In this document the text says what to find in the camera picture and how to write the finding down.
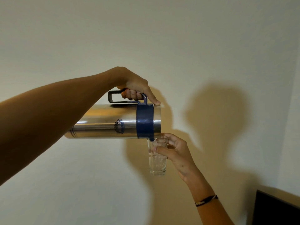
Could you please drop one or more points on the person's right hand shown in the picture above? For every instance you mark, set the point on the person's right hand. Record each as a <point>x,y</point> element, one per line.
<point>180,154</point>

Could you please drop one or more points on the person's right forearm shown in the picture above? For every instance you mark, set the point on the person's right forearm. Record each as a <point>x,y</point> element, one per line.
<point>208,213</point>

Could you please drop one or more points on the clear drinking glass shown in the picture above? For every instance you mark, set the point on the clear drinking glass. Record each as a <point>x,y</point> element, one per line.
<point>157,165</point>

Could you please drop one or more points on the stainless steel jug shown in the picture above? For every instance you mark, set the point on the stainless steel jug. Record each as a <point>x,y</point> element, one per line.
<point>105,121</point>

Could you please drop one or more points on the person's left hand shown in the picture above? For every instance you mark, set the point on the person's left hand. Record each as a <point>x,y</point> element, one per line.
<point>133,83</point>

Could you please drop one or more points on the person's left forearm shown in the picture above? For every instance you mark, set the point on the person's left forearm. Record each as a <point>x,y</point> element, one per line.
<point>46,114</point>

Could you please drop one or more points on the black screen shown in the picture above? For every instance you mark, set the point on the black screen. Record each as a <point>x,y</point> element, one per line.
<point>274,210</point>

